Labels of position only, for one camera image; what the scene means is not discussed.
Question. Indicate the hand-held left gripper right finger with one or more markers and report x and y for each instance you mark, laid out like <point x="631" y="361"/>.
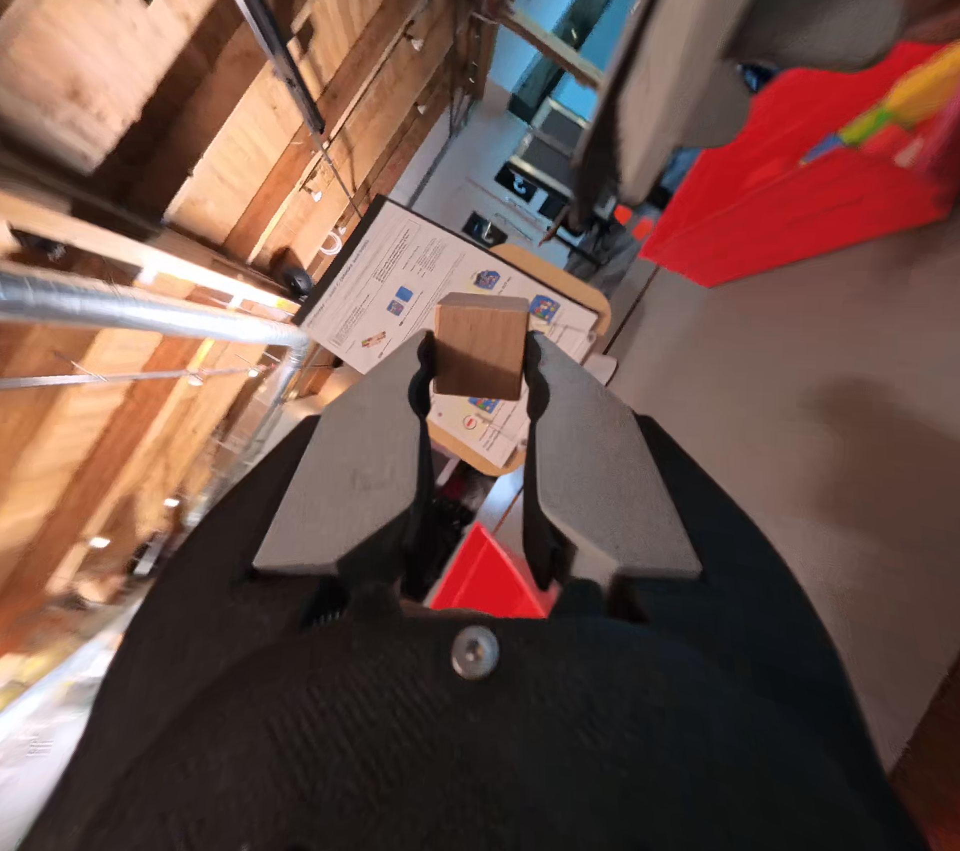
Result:
<point x="607" y="483"/>

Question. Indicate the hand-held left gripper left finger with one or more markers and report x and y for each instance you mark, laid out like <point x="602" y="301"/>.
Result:
<point x="352" y="483"/>

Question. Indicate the red plastic bin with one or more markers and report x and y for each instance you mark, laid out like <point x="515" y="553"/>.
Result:
<point x="487" y="581"/>
<point x="750" y="206"/>

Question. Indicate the silver air duct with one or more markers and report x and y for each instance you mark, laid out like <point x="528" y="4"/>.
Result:
<point x="112" y="303"/>

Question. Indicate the natural wooden block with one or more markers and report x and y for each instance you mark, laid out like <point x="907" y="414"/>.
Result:
<point x="480" y="348"/>

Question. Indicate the printed instruction sheet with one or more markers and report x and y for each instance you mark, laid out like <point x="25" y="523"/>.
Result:
<point x="390" y="266"/>

